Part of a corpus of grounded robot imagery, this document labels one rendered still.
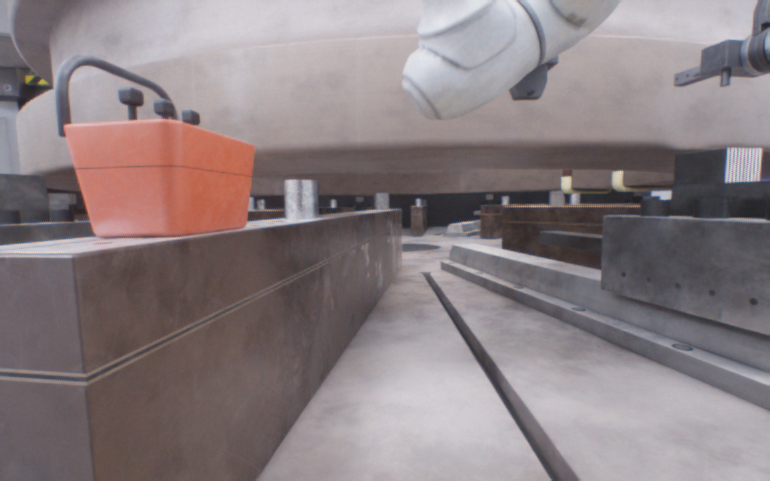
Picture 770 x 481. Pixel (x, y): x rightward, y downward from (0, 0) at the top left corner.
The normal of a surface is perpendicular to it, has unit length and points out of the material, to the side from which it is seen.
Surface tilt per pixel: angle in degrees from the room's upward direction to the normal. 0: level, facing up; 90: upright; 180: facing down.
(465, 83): 116
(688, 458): 0
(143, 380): 90
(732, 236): 90
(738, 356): 90
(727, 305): 90
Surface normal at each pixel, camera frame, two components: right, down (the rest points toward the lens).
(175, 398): 0.99, 0.00
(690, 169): -0.97, 0.04
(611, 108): 0.13, 0.09
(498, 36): 0.28, 0.36
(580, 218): -0.81, 0.07
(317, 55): -0.15, 0.10
